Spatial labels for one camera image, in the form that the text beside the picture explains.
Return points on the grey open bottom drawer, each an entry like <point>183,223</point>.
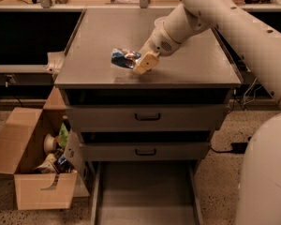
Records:
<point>145,193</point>

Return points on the grey middle drawer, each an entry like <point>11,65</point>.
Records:
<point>138,151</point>

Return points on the green packet in box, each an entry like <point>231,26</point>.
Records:
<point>63,136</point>

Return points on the grey top drawer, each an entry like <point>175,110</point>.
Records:
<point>139,118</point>

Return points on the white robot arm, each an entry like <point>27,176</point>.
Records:
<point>259,45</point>

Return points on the grey drawer cabinet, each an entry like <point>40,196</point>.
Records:
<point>199,73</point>

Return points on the crushed blue redbull can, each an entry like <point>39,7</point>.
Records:
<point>125,58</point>

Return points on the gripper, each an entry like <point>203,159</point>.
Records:
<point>159,44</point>

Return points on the open cardboard box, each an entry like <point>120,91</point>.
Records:
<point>21,151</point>

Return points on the white round object in box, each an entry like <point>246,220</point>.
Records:
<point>50,144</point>

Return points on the black power adapter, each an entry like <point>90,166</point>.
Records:
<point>238,147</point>

